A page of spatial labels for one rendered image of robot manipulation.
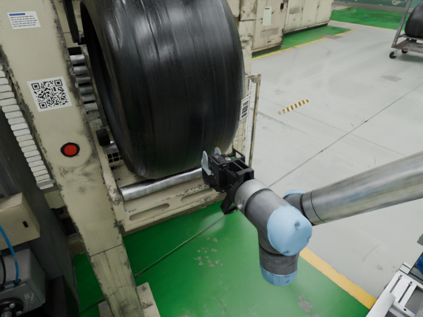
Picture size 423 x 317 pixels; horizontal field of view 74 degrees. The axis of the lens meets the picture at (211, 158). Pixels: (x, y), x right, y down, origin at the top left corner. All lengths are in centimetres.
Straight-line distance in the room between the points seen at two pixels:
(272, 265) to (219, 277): 117
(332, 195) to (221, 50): 38
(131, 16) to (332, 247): 174
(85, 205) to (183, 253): 98
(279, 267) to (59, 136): 62
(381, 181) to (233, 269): 131
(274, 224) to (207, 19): 44
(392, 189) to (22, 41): 78
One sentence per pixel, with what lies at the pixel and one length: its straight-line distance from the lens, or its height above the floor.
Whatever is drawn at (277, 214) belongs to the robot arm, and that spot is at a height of 113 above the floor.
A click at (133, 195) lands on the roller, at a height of 90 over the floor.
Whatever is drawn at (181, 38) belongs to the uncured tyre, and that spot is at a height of 135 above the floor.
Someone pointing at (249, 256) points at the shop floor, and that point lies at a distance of 183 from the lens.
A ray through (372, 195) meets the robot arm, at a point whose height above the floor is 114.
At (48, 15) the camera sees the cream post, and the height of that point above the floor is 139.
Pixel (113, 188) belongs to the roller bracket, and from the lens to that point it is 85.
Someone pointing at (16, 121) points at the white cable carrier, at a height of 116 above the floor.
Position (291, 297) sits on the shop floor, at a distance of 173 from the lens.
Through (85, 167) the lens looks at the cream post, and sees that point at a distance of 88.
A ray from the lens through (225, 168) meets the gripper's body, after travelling 62.
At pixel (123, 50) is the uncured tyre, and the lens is 61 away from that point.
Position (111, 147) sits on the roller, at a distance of 110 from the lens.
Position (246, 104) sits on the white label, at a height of 118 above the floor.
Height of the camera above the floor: 148
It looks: 36 degrees down
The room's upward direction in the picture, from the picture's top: straight up
